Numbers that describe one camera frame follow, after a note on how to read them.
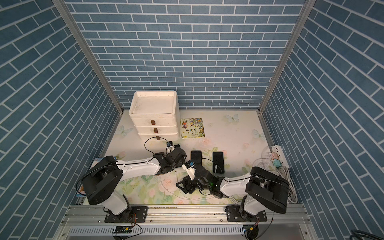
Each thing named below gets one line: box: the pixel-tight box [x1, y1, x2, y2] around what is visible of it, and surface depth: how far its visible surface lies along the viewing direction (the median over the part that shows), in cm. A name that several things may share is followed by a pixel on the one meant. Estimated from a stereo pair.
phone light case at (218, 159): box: [212, 151, 225, 174], surface depth 95 cm
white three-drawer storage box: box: [128, 90, 181, 141], surface depth 93 cm
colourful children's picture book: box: [180, 118, 206, 139], surface depth 110 cm
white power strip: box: [272, 145, 290, 169], surface depth 95 cm
